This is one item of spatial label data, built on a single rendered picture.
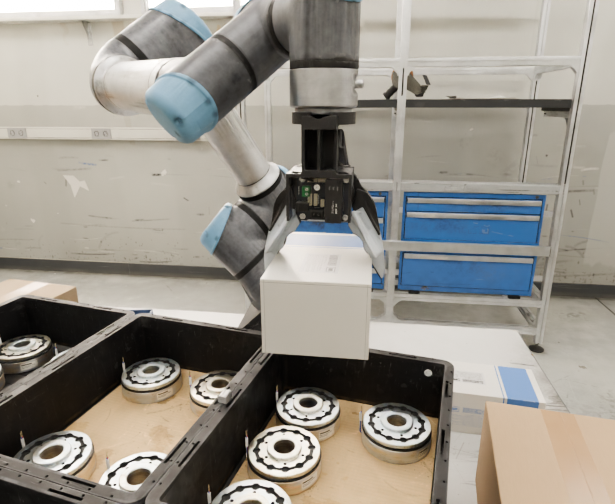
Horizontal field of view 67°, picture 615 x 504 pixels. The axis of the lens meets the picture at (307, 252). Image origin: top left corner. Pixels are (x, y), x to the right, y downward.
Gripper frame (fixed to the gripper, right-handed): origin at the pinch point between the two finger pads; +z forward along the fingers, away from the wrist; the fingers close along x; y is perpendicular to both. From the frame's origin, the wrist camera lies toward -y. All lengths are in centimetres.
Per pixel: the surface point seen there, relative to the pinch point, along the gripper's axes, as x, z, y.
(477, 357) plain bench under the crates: 35, 42, -55
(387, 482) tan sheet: 9.4, 28.4, 4.2
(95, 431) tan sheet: -35.9, 28.4, -0.2
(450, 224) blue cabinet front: 49, 42, -195
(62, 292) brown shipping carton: -72, 26, -46
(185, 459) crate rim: -15.0, 19.4, 13.3
